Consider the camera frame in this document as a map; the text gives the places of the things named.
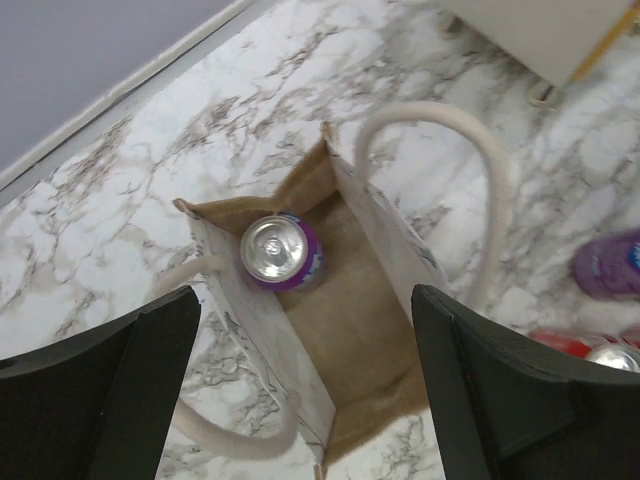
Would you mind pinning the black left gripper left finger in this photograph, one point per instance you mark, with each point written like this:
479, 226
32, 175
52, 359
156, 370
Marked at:
98, 405

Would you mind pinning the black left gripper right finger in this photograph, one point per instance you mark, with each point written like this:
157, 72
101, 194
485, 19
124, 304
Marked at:
507, 407

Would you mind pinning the red Coke can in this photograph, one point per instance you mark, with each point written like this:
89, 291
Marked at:
615, 351

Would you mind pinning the purple Fanta can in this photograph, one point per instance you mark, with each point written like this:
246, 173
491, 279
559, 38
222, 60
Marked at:
608, 267

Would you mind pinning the cream three-drawer round cabinet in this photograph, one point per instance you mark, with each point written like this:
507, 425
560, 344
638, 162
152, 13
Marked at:
559, 41

